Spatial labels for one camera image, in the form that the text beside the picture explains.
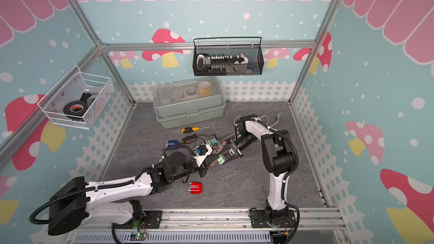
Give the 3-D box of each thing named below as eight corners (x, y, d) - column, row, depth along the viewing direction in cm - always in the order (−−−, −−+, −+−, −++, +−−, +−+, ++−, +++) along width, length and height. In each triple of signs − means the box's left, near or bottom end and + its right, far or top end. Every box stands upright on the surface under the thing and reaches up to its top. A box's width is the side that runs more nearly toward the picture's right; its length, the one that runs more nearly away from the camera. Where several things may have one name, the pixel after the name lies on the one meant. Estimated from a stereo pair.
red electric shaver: (187, 194, 83) (186, 192, 81) (189, 184, 86) (188, 182, 84) (202, 194, 83) (201, 192, 81) (202, 184, 86) (202, 182, 84)
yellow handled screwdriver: (182, 133, 105) (181, 131, 103) (182, 130, 107) (181, 128, 105) (210, 128, 108) (210, 126, 106) (210, 125, 109) (210, 123, 107)
